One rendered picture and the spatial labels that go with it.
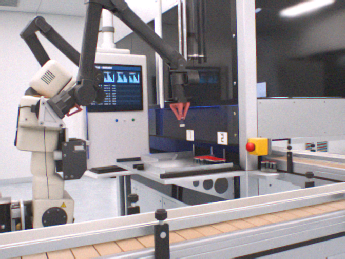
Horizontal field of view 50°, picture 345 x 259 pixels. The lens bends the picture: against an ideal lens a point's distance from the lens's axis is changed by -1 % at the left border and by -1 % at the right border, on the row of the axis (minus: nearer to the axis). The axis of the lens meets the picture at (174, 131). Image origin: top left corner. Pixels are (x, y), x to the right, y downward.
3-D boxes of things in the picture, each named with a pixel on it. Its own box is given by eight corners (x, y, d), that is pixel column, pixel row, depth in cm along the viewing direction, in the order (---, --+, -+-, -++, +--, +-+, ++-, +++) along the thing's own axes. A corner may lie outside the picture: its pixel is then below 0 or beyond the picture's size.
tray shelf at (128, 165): (188, 158, 236) (188, 155, 236) (259, 173, 173) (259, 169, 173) (114, 164, 216) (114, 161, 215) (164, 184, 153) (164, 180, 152)
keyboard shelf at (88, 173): (141, 166, 263) (141, 163, 263) (162, 171, 240) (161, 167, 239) (79, 173, 238) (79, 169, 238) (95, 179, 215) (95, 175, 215)
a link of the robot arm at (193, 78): (168, 59, 168) (177, 58, 161) (190, 59, 174) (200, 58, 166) (169, 86, 170) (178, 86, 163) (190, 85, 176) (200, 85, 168)
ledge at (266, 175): (271, 172, 174) (271, 168, 174) (291, 176, 162) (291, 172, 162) (247, 175, 168) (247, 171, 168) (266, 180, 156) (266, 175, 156)
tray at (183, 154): (192, 156, 232) (192, 150, 231) (214, 160, 208) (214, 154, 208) (140, 160, 217) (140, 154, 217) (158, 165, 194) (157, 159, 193)
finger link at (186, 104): (191, 118, 166) (189, 97, 166) (180, 119, 162) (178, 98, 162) (181, 120, 172) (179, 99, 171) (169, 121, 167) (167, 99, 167)
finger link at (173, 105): (192, 118, 167) (190, 97, 167) (180, 119, 162) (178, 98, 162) (182, 119, 172) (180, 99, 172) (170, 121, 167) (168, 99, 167)
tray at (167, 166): (205, 164, 196) (204, 157, 196) (232, 170, 173) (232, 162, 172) (144, 169, 182) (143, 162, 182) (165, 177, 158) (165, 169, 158)
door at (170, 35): (161, 104, 254) (159, 16, 251) (194, 101, 212) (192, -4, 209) (160, 104, 254) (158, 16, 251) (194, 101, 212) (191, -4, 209)
